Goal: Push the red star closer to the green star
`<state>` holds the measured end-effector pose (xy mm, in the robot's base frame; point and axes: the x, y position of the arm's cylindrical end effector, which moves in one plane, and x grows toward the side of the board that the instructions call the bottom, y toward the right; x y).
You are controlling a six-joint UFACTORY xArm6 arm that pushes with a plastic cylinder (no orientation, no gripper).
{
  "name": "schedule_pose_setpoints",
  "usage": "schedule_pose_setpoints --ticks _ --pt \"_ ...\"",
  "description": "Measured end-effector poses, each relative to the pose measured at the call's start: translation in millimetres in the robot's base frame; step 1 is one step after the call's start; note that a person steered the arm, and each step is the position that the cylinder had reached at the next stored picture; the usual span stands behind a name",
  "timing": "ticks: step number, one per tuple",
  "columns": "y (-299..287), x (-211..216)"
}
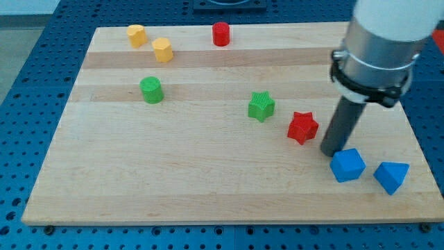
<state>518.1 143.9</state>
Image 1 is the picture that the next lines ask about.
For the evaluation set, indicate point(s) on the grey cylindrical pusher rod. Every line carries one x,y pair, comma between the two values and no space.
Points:
342,124

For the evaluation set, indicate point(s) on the red star block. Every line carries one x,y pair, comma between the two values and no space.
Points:
303,127

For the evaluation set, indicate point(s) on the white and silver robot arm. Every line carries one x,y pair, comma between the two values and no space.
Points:
374,63

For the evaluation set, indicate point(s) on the green star block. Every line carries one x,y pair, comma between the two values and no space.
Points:
261,106

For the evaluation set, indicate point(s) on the blue cube block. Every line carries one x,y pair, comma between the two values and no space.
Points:
347,165

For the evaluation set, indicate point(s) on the blue triangle block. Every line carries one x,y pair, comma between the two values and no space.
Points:
391,175

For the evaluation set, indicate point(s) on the wooden board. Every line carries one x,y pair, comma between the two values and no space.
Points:
196,157

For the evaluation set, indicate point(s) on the red cylinder block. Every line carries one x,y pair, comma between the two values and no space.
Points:
221,34

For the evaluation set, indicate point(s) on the yellow hexagon block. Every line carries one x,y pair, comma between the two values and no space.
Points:
162,49

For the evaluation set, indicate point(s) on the green cylinder block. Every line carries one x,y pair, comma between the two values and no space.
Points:
151,90

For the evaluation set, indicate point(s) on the yellow heart block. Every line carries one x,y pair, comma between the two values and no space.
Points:
137,35

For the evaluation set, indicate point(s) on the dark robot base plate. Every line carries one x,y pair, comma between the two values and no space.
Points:
228,5

